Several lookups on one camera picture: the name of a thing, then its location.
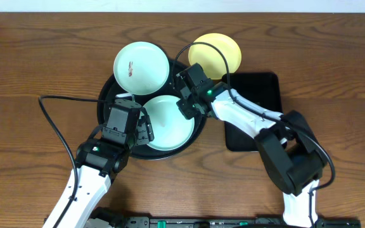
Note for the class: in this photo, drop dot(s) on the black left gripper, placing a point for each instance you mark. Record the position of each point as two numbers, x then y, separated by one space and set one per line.
144 130

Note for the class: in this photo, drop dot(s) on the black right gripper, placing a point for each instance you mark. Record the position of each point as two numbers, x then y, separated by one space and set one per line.
188 114

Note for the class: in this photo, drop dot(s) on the plain mint green plate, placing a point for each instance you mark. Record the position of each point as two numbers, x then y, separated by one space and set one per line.
171 129

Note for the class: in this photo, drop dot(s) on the yellow plate with stain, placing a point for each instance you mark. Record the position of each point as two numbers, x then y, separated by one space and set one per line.
210 60

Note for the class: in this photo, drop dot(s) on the mint plate with red stain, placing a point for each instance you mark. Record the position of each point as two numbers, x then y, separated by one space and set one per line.
141 68

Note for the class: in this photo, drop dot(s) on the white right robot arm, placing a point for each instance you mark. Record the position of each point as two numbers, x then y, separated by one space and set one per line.
292 156

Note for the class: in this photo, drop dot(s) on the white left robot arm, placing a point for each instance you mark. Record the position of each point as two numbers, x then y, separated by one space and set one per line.
98 161

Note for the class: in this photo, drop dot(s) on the round black tray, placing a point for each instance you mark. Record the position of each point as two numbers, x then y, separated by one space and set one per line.
144 152

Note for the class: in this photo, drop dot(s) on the black rectangular tray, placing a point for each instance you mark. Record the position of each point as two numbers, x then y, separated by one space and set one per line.
260 88

